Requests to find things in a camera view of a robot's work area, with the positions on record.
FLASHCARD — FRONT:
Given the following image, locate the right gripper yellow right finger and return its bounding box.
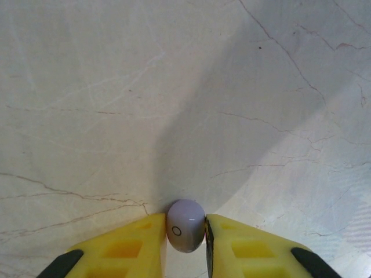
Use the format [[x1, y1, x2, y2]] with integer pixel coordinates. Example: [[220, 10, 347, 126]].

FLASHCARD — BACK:
[[204, 213, 314, 278]]

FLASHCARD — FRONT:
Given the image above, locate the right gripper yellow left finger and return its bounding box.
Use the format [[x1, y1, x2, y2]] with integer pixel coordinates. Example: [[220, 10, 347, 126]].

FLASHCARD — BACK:
[[65, 213, 169, 278]]

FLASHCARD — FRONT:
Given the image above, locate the lavender wireless earbud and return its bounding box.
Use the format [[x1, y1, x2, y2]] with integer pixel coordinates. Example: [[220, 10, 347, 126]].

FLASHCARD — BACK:
[[166, 199, 206, 253]]

